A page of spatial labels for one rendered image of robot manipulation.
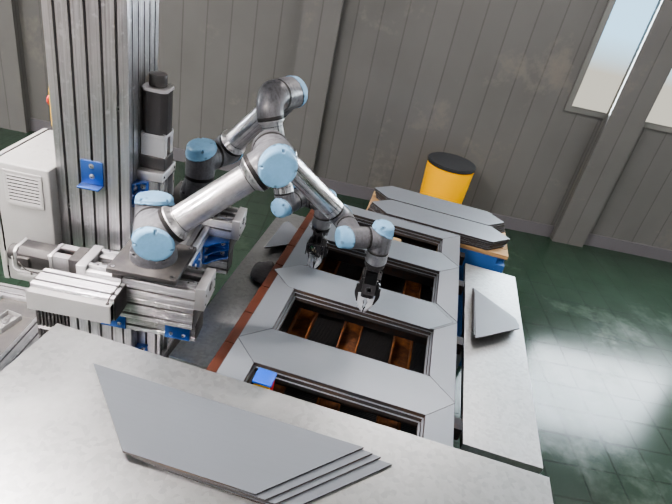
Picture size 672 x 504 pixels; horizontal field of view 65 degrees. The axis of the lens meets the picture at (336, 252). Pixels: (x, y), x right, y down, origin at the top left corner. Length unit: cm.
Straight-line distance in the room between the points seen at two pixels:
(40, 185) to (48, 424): 91
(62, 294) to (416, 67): 355
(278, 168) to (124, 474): 84
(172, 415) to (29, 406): 31
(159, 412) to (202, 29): 393
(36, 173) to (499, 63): 372
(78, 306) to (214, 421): 72
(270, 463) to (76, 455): 40
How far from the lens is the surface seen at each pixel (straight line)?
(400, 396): 173
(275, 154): 147
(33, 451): 129
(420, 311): 212
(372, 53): 465
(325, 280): 214
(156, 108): 185
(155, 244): 157
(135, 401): 131
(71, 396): 138
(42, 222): 206
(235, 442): 123
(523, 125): 495
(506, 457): 187
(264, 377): 163
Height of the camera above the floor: 204
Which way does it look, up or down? 30 degrees down
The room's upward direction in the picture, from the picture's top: 13 degrees clockwise
